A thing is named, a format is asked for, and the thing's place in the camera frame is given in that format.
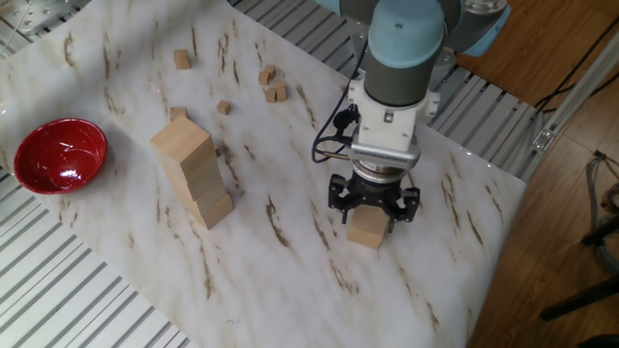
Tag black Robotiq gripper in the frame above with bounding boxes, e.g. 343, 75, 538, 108
327, 171, 421, 226

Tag large wooden cube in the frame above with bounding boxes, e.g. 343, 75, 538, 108
176, 176, 227, 217
149, 115, 218, 174
162, 154, 222, 190
345, 205, 390, 250
195, 192, 234, 230

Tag black furniture legs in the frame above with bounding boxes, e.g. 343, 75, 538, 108
539, 215, 619, 348

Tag white marble pattern board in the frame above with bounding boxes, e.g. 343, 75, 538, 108
0, 0, 527, 348

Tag red glossy bowl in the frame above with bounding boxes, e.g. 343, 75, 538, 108
13, 117, 109, 195

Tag silver bolted metal plate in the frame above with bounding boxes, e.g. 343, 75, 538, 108
0, 0, 92, 38

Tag black looping gripper cable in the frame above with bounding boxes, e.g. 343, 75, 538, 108
311, 43, 369, 164

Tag grey cable bundle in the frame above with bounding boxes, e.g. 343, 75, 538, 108
585, 150, 619, 275

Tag aluminium frame profile with bracket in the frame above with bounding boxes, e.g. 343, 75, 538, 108
519, 29, 619, 184

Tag thin black floor cable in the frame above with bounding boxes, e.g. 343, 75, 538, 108
534, 16, 619, 115

